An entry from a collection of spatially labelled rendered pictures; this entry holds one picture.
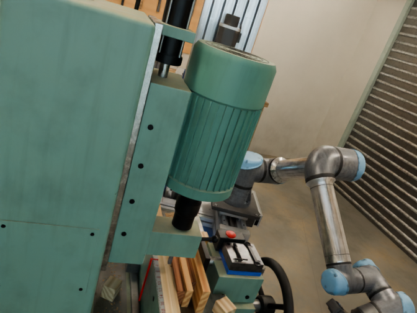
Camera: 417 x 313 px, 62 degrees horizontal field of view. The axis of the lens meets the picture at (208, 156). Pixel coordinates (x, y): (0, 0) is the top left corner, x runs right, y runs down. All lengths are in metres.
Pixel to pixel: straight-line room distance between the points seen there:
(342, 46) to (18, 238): 4.61
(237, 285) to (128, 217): 0.39
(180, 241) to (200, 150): 0.27
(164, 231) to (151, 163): 0.21
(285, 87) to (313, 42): 0.63
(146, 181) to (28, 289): 0.33
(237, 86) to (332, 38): 4.24
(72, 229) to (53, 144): 0.18
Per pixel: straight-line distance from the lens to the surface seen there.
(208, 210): 1.67
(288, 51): 4.59
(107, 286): 1.02
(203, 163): 0.71
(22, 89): 0.63
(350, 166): 1.29
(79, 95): 0.62
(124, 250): 0.83
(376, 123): 4.45
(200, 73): 0.68
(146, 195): 0.74
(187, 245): 0.89
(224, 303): 0.94
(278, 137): 4.93
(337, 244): 1.16
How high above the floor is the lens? 1.57
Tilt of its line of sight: 22 degrees down
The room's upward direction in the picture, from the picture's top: 18 degrees clockwise
